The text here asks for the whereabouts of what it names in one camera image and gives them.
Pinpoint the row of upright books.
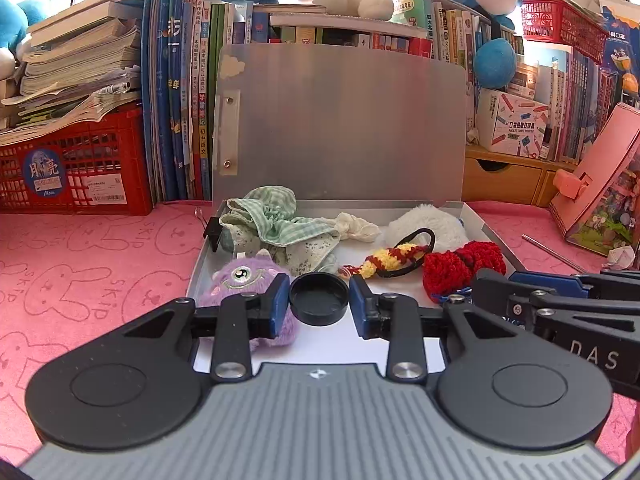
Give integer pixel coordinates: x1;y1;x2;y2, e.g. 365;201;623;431
533;44;618;165

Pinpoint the pink cardboard toy house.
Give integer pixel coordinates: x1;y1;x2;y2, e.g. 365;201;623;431
549;104;639;257

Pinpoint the row of blue books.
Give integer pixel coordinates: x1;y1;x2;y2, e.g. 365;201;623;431
141;0;244;203

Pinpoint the white label printer box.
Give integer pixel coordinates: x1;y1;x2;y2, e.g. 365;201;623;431
476;89;550;159

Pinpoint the pink tabletop mat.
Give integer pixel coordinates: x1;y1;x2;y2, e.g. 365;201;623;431
0;199;640;466

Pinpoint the black binder clip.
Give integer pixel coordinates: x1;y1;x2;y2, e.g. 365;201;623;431
194;208;222;252

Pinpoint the red plastic basket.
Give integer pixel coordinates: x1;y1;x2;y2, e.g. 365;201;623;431
1;103;152;216

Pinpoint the white fluffy scrunchie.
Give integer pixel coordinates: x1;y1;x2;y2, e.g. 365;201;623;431
384;204;470;252

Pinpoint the thin metal rod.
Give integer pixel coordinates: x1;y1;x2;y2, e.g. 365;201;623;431
521;234;588;274

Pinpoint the white knotted cloth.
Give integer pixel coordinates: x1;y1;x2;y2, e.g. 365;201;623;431
334;212;381;243

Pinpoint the dark blue printed box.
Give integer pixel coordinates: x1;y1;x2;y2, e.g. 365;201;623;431
600;0;639;108

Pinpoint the stack of paper books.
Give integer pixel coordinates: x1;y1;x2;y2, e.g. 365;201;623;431
1;0;143;146

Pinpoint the silver open storage box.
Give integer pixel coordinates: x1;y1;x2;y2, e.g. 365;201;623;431
212;44;530;374

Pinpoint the wooden drawer organizer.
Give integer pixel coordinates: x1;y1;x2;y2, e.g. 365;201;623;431
462;145;576;208

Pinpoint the red crochet scrunchie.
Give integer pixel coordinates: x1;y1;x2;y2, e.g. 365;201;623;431
422;240;506;304

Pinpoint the green checkered cloth bundle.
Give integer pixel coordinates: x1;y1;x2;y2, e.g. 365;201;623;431
219;185;341;276

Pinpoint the purple fuzzy monster plush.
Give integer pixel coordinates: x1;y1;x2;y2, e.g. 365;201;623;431
198;248;298;352

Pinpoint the blue floral brocade pouch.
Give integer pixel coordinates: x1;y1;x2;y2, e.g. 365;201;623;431
430;287;472;306

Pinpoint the blue round plush ball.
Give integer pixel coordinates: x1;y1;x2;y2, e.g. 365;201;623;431
474;38;518;89

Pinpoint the crumpled white paper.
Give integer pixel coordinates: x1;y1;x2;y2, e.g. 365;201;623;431
603;246;636;271

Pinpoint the red basket on shelf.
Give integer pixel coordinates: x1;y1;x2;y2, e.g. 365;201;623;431
521;0;608;65

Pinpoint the blue Doraemon plush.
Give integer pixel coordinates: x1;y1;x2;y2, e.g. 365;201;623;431
0;0;48;80

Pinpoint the yellow red crochet hair tie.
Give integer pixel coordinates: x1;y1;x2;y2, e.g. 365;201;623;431
336;227;436;281

